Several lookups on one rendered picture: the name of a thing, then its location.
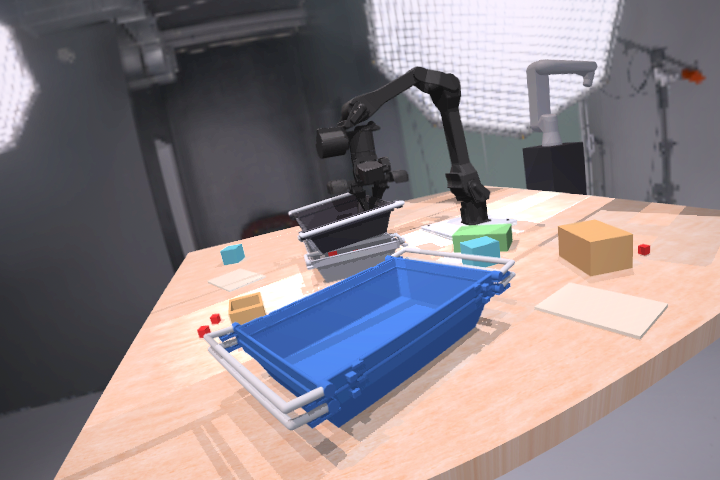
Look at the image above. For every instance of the light blue block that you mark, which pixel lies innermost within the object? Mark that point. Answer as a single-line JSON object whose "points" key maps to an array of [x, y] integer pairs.
{"points": [[232, 254], [484, 247]]}

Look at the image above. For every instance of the tan open box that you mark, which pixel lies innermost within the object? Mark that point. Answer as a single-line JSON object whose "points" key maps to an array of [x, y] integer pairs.
{"points": [[246, 308]]}

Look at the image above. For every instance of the tan rectangular box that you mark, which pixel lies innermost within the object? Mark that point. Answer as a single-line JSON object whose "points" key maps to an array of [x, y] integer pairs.
{"points": [[595, 247]]}

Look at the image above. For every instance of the green rectangular block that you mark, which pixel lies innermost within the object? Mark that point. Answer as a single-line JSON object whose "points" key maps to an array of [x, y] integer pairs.
{"points": [[502, 233]]}

